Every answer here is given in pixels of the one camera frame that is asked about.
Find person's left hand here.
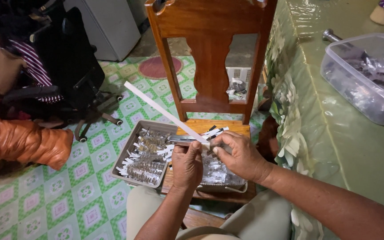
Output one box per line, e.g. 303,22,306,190
171,141,204,191

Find person's right hand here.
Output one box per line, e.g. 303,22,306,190
212,131,274,184

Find small clear packet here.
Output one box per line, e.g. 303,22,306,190
203,140,232,157

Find long white paper strip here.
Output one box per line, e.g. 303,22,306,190
124,81,210,145

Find metal stapler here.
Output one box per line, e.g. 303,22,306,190
169,134,200,147

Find heap of clear filled bags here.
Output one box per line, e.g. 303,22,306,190
200,152,247,187

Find rows of brown filled packets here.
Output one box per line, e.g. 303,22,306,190
125,128,171,186

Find grey plastic tray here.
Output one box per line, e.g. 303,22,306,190
110,120,179,189

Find person's beige trousers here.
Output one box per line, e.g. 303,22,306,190
126,185,292,240

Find white plastic basket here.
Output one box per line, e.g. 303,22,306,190
226,67,252,101

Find brown wooden chair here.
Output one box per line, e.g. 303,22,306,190
145,0,278,229

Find red round mat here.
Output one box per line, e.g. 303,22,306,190
138,56,183,80

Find green floral plastic tablecloth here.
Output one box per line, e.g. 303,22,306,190
265,0,384,240

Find clear plastic container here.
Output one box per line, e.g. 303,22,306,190
320,33,384,126

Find metal pestle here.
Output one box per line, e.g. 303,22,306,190
322,29,343,43

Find dark packets in container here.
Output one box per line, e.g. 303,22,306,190
340,47,384,102

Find white cabinet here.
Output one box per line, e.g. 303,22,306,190
64,0,141,62

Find black office chair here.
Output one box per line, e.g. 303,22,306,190
2,6,124,143

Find orange plastic bag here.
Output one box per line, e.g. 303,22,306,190
0,113,74,174

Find metal tray with handle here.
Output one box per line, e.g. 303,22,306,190
195,180,248,194

